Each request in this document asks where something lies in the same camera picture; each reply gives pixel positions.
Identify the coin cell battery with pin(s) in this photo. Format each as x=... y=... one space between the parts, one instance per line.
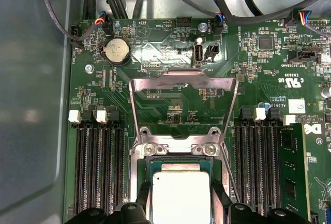
x=117 y=50

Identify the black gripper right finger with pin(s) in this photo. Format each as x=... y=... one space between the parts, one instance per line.
x=240 y=213

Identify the black RAM slot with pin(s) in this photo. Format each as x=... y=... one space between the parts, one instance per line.
x=105 y=169
x=78 y=169
x=119 y=169
x=91 y=169
x=270 y=169
x=240 y=169
x=254 y=169

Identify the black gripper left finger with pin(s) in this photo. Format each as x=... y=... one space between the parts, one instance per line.
x=129 y=213

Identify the green motherboard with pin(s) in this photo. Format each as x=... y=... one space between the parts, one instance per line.
x=271 y=79

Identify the black PC case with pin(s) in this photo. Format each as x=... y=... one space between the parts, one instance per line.
x=31 y=79

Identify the green RAM stick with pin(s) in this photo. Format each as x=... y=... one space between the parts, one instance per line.
x=291 y=156

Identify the metal socket cover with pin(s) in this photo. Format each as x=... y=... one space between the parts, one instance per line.
x=155 y=83

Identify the CPU socket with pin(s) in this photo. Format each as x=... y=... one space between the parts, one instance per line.
x=137 y=175

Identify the internal USB port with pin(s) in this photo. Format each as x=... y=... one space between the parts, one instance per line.
x=198 y=53

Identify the silver CPU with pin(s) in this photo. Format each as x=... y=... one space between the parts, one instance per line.
x=181 y=198

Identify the silver board screw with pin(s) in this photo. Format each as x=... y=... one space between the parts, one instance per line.
x=89 y=68
x=202 y=27

